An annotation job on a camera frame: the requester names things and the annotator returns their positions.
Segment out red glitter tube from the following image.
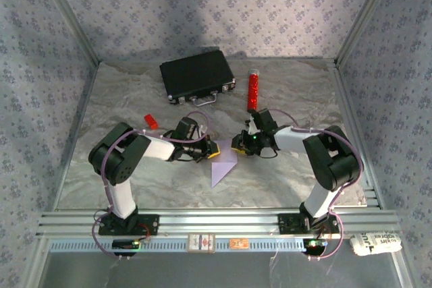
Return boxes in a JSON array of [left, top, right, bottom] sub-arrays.
[[247, 68, 260, 115]]

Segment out small red block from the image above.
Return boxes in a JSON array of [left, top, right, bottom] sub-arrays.
[[144, 113, 159, 130]]

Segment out white printed label card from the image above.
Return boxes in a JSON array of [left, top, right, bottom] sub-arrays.
[[187, 233, 217, 254]]

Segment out orange label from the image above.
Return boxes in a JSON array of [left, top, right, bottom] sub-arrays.
[[229, 237, 250, 249]]

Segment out left controller board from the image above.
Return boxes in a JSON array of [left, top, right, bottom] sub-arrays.
[[112, 239, 141, 257]]

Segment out controller board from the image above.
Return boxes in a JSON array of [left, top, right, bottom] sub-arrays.
[[302, 237, 328, 256], [112, 239, 141, 257]]

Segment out right controller board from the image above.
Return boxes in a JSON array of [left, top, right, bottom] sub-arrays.
[[302, 237, 328, 256]]

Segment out white printed paper roll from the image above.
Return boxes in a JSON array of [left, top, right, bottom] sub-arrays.
[[349, 232, 404, 257]]

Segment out aluminium mounting rail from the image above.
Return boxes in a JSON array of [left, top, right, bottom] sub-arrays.
[[36, 209, 401, 239]]

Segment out black briefcase with metal handle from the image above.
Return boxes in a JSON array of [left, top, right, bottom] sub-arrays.
[[159, 49, 237, 107]]

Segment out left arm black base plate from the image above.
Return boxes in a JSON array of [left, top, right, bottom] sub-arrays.
[[97, 213, 160, 237]]

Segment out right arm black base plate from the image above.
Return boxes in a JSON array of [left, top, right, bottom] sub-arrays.
[[278, 212, 340, 235]]

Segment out aluminium side frame bar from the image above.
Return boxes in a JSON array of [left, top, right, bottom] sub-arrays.
[[332, 60, 418, 288], [25, 60, 101, 288]]

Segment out slotted grey cable duct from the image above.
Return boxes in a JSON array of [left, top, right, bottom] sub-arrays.
[[49, 237, 306, 254]]

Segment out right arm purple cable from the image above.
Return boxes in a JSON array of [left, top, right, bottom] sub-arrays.
[[268, 109, 365, 262]]

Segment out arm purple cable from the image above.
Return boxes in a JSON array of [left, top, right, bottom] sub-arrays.
[[268, 109, 365, 262], [91, 111, 212, 262]]

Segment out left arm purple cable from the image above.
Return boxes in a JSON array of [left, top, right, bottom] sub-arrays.
[[91, 111, 212, 262]]

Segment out aluminium frame post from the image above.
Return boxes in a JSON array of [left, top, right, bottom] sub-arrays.
[[333, 0, 402, 68], [35, 0, 102, 66]]

